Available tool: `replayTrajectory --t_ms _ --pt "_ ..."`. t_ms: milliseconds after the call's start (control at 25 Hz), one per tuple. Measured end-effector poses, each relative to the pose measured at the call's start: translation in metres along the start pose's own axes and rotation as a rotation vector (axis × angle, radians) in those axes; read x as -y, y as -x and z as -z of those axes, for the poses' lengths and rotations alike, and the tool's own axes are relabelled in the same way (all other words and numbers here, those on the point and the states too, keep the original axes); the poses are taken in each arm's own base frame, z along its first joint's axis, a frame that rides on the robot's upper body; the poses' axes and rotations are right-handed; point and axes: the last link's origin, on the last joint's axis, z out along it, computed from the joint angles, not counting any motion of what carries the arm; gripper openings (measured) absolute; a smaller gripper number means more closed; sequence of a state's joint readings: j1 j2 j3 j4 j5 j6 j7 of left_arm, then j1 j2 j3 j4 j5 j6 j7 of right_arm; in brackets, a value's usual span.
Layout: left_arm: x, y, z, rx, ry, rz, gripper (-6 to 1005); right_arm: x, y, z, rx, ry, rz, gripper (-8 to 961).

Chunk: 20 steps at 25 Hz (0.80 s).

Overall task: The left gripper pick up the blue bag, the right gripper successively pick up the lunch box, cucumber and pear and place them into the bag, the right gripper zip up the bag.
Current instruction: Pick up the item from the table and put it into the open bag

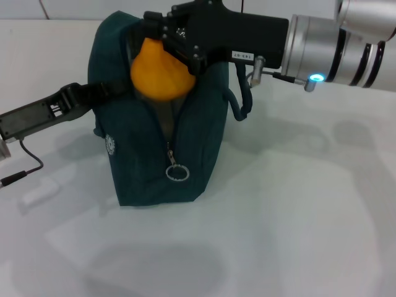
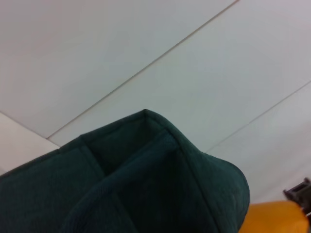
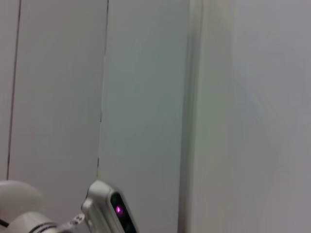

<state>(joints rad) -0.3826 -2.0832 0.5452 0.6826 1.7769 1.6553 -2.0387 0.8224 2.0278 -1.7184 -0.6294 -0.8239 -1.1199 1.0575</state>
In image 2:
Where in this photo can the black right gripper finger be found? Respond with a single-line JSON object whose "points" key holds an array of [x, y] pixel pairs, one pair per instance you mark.
{"points": [[298, 191]]}

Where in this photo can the dark teal insulated lunch bag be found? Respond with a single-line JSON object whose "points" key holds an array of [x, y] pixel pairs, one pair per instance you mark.
{"points": [[145, 189]]}

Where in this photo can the orange yellow pear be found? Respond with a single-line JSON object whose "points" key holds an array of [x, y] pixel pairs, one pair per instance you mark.
{"points": [[272, 218]]}

